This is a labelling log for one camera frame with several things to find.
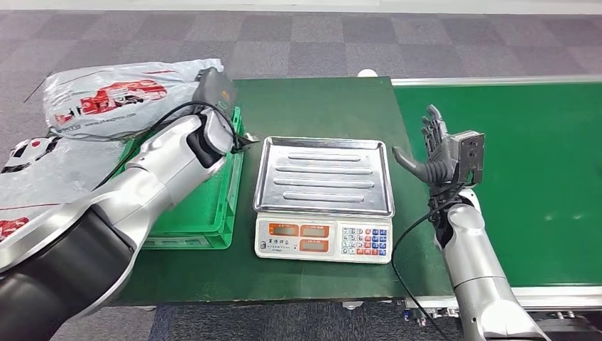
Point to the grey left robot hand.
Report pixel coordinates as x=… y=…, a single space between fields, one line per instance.
x=216 y=91

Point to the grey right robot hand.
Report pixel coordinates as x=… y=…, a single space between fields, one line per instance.
x=439 y=164

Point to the plump white red-print parcel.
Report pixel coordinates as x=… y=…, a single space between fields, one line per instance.
x=117 y=94

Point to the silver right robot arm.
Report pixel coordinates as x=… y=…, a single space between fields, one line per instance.
x=475 y=263

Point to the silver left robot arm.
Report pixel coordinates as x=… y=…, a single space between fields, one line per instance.
x=141 y=188

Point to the electronic scale with steel tray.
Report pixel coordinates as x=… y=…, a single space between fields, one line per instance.
x=324 y=179

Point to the white round knob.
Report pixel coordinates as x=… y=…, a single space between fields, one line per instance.
x=367 y=73

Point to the green plastic crate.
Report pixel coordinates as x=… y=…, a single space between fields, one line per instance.
x=207 y=212

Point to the white table foot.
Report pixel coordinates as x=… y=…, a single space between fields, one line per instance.
x=352 y=305

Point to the large flat white mailer bag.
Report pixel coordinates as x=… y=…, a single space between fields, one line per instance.
x=47 y=174

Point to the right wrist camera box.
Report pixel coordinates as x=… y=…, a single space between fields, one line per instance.
x=470 y=157

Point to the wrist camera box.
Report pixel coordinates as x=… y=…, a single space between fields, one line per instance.
x=470 y=157
x=247 y=141

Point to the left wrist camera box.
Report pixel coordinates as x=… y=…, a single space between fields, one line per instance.
x=247 y=141

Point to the green conveyor belt silver frame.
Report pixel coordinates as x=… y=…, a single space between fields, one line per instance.
x=541 y=164

